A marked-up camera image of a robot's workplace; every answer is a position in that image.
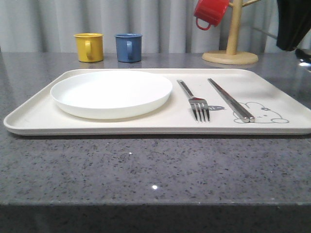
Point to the silver metal fork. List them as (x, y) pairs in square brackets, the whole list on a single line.
[(199, 106)]

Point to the yellow enamel mug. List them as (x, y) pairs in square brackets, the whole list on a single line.
[(89, 47)]

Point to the silver metal chopstick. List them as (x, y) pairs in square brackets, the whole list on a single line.
[(239, 104), (231, 103)]

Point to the blue enamel mug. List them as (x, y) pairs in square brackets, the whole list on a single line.
[(128, 47)]

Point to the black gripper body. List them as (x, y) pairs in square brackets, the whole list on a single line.
[(294, 22)]

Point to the red enamel mug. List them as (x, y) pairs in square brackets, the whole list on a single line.
[(210, 11)]

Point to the wooden mug tree stand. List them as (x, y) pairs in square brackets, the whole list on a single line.
[(231, 56)]

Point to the grey curtain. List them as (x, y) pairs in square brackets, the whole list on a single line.
[(167, 26)]

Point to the beige rabbit serving tray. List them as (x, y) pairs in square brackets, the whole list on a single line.
[(244, 103)]

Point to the white round plate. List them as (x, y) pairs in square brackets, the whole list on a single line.
[(111, 94)]

